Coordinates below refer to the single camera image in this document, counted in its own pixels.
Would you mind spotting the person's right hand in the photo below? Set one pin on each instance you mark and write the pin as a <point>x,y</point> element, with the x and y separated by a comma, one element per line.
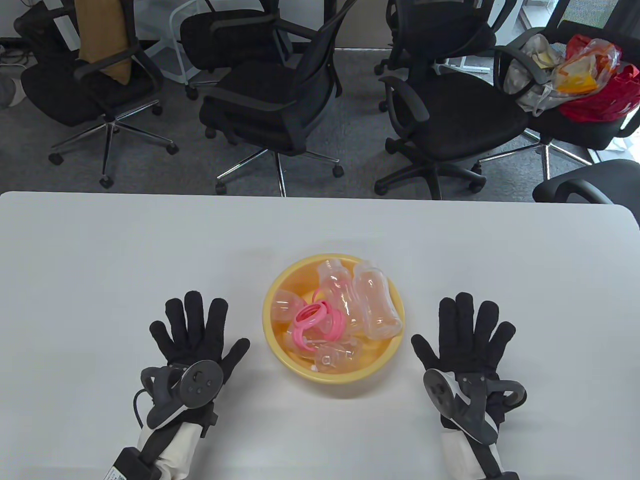
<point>470,345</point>

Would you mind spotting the person's left hand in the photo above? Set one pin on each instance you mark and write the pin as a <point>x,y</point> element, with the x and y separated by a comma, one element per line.
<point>195,340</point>

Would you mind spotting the clear plastic baby bottle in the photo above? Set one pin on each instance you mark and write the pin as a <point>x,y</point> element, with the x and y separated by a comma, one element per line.
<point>375,300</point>
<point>335,285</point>

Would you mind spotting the pink bottle collar with nipple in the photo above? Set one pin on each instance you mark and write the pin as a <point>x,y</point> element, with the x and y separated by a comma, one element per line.
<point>336,322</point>

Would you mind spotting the person's right forearm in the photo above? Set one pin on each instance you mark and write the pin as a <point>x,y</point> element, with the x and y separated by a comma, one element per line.
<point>465,455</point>

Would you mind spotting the grey left hand controller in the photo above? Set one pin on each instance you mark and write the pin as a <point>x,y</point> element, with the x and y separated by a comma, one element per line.
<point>200,382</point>

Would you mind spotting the grey hand controller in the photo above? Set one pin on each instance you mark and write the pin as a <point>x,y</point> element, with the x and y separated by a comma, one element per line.
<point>450,400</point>
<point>200,382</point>

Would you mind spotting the grey right hand controller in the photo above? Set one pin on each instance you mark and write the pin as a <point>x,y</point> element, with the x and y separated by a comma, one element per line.
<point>450,400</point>

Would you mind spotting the yellow plastic basin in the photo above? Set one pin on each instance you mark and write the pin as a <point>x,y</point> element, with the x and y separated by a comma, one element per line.
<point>300,372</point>

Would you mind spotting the black office chair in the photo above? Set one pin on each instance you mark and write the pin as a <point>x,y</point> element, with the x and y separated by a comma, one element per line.
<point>600,180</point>
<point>260,115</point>
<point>440,30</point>
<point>465,120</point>
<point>220,40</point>

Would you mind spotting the black chair with bags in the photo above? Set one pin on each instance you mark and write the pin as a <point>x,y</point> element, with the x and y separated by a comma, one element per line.
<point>575,132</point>

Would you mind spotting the black chair with cushion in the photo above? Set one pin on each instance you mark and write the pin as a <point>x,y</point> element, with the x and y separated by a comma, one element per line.
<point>65,95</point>

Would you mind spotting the red bag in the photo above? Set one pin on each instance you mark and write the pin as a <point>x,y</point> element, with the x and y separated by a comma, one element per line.
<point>610,105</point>

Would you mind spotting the white metal table leg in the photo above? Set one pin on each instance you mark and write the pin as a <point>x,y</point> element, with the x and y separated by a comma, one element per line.
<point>465,62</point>

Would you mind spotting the orange plastic bag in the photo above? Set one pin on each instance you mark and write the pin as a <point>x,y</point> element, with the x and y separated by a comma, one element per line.
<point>582,70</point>

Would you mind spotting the brown cushion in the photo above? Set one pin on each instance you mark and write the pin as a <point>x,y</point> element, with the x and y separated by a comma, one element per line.
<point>102,40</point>

